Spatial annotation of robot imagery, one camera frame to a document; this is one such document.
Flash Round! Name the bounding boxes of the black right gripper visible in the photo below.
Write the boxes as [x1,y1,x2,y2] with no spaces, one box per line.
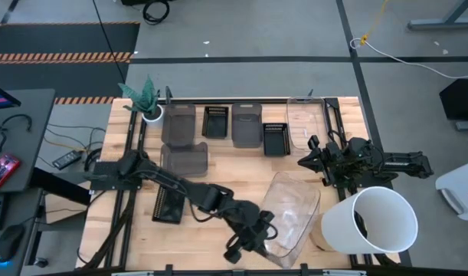
[296,134,348,188]

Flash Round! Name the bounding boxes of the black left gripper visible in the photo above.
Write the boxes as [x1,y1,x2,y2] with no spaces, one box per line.
[224,199,279,265]

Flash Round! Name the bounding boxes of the clear plastic basket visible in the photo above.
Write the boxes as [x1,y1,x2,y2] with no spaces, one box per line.
[258,171,322,269]
[286,96,329,153]

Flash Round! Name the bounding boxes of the black mesh basket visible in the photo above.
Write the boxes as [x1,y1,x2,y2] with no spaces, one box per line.
[152,183,187,225]
[261,122,291,157]
[201,105,230,140]

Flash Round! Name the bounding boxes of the smoky grey plastic basket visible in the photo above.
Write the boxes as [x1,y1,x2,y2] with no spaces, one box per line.
[159,141,209,178]
[161,103,197,149]
[231,102,263,149]

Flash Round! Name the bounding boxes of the white cylindrical bucket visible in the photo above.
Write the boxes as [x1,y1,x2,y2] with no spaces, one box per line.
[320,186,419,256]

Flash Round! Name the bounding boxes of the white plastic object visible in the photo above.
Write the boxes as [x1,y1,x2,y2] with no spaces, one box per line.
[435,159,468,222]

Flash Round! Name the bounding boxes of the white plant pot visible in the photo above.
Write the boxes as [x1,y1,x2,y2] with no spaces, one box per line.
[141,103,165,123]

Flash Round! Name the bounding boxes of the black box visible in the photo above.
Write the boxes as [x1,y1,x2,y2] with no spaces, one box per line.
[439,78,468,122]

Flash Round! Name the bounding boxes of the green artificial plant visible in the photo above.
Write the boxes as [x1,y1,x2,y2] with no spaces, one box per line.
[117,75,161,116]

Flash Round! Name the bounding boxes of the grey metal table leg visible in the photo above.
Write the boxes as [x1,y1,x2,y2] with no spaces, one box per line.
[407,0,468,31]

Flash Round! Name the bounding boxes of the black desk leg bar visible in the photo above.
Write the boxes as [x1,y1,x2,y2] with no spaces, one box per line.
[28,167,93,206]

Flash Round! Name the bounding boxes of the black power adapter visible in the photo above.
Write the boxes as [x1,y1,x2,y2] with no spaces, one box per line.
[51,149,83,171]

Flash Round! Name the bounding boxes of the black computer mouse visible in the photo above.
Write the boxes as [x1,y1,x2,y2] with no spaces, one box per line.
[0,224,26,264]

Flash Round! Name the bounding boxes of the dark grey desk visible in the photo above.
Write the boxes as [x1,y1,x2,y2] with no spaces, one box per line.
[0,88,57,194]

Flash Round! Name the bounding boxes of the red smartphone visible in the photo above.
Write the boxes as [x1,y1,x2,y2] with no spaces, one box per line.
[0,153,21,199]

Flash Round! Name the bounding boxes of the black hazard-striped floor mat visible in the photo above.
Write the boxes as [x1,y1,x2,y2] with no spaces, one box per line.
[0,21,142,105]

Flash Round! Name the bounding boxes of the computer monitor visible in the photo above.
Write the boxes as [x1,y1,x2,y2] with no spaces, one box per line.
[0,80,22,111]

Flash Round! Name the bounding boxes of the black aluminium table frame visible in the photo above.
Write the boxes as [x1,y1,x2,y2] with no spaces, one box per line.
[82,97,401,276]

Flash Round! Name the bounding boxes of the white floor cable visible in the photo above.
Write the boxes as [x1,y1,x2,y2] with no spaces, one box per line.
[349,37,468,80]

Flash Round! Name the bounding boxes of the yellow cable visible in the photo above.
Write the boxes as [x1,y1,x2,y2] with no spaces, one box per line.
[358,0,390,45]

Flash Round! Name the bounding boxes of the coiled black cable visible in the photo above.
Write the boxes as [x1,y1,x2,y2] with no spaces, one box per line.
[142,0,171,26]

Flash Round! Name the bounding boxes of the loose floor wires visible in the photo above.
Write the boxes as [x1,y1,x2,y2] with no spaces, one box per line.
[41,122,106,154]

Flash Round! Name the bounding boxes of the thin black floor cable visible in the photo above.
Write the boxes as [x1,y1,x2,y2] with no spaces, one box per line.
[91,0,126,84]

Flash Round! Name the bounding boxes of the black headset cable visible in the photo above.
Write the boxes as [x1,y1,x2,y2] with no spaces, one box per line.
[0,113,33,158]

